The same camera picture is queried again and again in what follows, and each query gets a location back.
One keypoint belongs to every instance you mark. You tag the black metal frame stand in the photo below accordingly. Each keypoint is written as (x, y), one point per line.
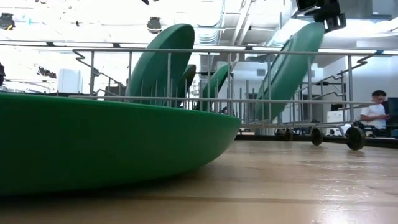
(326, 83)

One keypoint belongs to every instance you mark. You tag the black monitor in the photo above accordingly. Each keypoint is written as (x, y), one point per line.
(392, 112)

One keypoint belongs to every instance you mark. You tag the person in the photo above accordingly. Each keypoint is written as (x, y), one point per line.
(374, 113)

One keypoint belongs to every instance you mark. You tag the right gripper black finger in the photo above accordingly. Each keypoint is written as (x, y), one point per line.
(335, 23)

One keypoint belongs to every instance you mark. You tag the green plate with white label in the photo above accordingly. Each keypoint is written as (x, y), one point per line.
(217, 81)

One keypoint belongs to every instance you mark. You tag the green plate with long label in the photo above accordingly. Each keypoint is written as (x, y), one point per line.
(109, 143)

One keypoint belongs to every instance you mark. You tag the black aluminium table frame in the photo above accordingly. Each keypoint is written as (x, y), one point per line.
(382, 141)

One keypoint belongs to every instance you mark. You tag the white box-shaped appliance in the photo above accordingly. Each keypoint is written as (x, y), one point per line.
(70, 81)

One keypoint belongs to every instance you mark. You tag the black ceiling dome device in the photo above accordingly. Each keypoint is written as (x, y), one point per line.
(154, 25)

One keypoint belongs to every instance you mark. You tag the teal plate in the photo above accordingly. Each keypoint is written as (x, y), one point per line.
(155, 65)
(289, 71)

